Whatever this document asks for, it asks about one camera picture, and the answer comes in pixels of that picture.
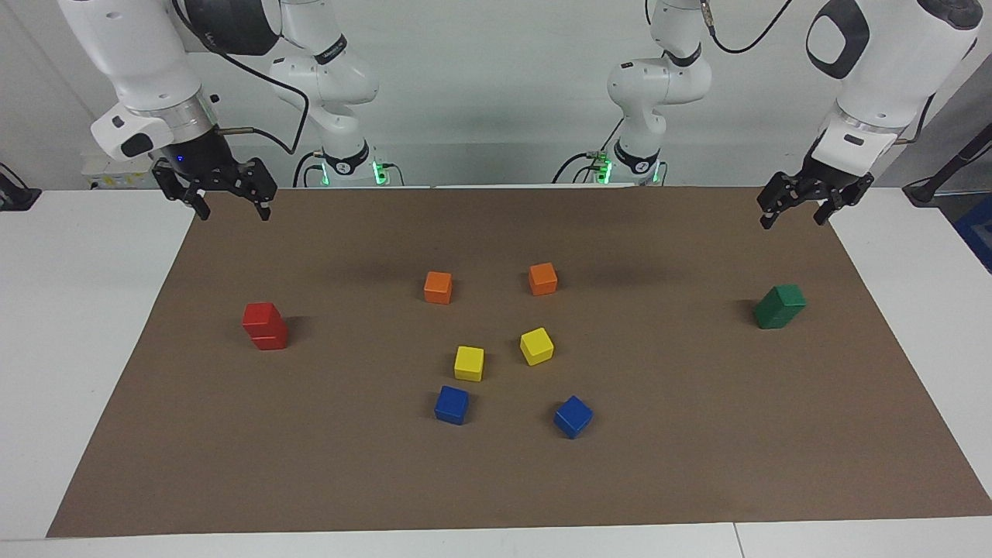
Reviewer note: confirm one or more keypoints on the white wall socket box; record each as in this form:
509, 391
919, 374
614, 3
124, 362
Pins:
116, 172

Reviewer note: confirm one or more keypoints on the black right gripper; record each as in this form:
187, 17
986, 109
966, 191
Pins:
198, 159

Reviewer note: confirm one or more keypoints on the red wooden cube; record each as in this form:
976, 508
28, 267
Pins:
261, 316
271, 342

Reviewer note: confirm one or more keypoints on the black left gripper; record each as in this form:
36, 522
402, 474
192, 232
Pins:
821, 182

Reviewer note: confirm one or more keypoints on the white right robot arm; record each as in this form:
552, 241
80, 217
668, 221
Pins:
132, 46

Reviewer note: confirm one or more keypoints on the orange wooden cube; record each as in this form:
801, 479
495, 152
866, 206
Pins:
542, 279
438, 287

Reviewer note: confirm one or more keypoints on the brown paper table mat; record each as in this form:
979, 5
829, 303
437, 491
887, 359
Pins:
310, 465

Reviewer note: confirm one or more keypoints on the blue plastic crate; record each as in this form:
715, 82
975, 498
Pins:
978, 232

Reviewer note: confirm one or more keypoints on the black stand pole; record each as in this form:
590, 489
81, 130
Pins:
949, 167

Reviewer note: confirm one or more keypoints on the blue wooden cube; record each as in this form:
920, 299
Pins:
573, 416
452, 404

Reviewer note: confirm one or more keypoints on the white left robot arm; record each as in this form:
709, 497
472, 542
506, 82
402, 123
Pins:
883, 70

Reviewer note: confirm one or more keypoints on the yellow wooden cube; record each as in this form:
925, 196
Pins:
537, 346
469, 363

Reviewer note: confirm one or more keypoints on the green wooden cube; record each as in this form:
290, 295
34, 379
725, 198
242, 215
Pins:
769, 319
787, 298

